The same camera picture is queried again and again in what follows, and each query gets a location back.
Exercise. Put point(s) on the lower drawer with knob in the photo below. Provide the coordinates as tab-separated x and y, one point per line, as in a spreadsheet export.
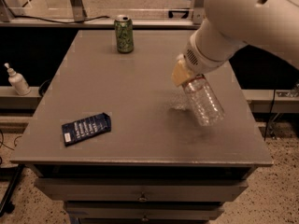
144	211

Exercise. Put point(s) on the grey drawer cabinet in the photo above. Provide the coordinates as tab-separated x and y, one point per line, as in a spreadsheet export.
154	134

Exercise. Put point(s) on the metal frame post right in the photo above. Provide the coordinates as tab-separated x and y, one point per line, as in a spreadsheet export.
198	12

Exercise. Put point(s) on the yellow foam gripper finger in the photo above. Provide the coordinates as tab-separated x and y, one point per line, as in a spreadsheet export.
182	73

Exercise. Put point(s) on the drawer with knob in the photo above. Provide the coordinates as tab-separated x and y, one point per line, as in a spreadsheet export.
144	211
140	190

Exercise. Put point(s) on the metal frame post left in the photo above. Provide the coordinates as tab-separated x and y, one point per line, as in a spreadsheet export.
79	13

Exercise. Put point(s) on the green soda can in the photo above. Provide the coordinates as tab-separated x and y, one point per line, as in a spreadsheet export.
124	34

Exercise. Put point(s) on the white pump dispenser bottle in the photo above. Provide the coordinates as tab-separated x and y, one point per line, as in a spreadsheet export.
17	81

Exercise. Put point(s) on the upper drawer with knob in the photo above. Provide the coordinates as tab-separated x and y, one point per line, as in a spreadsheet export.
140	190

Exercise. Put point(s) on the dark blue snack packet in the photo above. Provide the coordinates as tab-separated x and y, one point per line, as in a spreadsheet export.
83	129

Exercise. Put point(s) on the clear plastic water bottle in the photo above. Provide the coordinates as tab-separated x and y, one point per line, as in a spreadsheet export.
203	101

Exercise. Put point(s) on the black stand leg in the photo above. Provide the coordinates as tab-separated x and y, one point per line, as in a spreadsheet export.
12	175

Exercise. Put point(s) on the metal frame post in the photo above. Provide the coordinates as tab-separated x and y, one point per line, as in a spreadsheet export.
79	13
198	12

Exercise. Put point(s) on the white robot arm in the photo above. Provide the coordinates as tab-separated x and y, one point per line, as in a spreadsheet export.
230	25

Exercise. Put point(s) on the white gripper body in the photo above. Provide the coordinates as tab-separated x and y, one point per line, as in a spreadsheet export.
196	61

